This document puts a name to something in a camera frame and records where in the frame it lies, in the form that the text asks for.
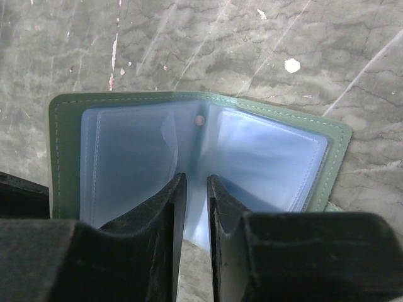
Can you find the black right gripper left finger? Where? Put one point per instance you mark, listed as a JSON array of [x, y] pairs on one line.
[[134, 257]]

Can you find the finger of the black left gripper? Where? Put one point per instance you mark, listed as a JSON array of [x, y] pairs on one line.
[[23, 199]]

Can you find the green card holder wallet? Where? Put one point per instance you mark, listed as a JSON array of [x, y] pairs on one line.
[[110, 151]]

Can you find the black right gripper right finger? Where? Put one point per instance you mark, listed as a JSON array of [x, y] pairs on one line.
[[328, 256]]

